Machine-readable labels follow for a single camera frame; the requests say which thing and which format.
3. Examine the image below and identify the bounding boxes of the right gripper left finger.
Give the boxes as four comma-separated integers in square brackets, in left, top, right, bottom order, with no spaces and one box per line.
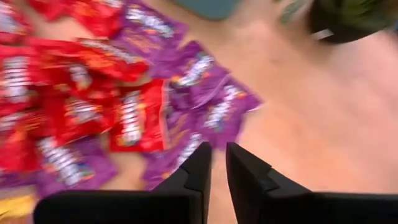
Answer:
[33,141,213,224]

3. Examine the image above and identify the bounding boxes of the purple Skittles candy packet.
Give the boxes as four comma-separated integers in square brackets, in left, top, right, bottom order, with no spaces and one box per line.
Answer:
[141,108,218,190]
[149,40,231,108]
[113,0,189,60]
[186,77,264,150]
[35,136,118,198]

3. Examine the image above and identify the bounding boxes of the red Skittles candy packet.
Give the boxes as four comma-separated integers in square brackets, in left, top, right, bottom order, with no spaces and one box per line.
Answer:
[29,0,131,38]
[0,111,44,174]
[108,79,167,153]
[0,46,53,116]
[24,37,150,83]
[43,83,121,146]
[0,0,34,44]

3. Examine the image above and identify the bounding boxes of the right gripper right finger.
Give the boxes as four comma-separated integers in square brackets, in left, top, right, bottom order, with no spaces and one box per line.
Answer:
[226,142,398,224]

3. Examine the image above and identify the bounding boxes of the green teal plastic basket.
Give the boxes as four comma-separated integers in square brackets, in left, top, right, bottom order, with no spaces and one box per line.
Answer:
[172,0,243,21]

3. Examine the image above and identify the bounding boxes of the small artificial potted plant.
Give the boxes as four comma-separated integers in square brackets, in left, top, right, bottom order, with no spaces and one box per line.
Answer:
[278,0,398,44]

